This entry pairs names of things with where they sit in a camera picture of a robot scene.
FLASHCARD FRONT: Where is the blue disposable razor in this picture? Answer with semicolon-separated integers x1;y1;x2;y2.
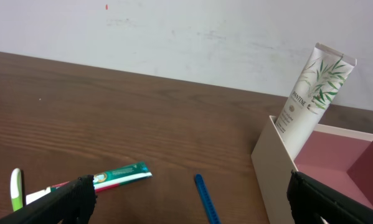
194;174;221;224

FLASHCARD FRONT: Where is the green white toothbrush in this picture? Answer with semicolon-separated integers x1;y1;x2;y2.
10;168;23;212

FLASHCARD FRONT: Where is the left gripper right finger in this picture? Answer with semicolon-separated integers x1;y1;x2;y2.
286;171;373;224

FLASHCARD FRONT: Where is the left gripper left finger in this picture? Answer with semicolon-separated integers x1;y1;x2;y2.
0;175;97;224

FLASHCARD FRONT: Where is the green white toothpaste tube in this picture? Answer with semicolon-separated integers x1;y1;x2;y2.
26;162;153;205

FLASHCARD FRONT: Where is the white Pantene tube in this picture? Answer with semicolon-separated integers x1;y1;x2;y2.
275;43;357;159

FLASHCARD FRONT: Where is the white box pink interior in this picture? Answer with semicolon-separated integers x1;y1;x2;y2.
251;116;373;223

